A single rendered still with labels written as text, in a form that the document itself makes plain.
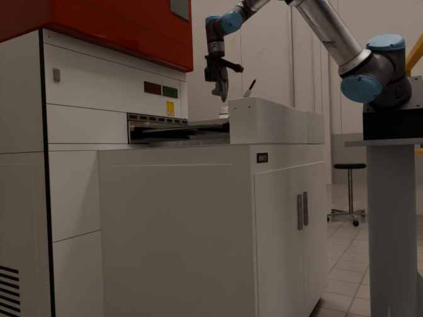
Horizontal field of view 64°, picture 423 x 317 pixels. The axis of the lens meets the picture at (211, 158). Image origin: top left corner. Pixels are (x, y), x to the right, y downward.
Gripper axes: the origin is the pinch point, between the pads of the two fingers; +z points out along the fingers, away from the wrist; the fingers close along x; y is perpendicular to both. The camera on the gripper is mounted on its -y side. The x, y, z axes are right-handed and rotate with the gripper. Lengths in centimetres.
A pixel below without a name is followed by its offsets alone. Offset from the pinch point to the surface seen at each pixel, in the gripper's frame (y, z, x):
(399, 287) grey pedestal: -65, 73, 12
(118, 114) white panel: 34.2, 2.4, 31.0
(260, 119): -27.8, 9.1, 40.0
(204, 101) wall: 361, -34, -715
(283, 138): -29.6, 17.0, 19.7
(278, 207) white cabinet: -29, 39, 31
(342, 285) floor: -39, 111, -56
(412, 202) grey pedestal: -70, 43, 5
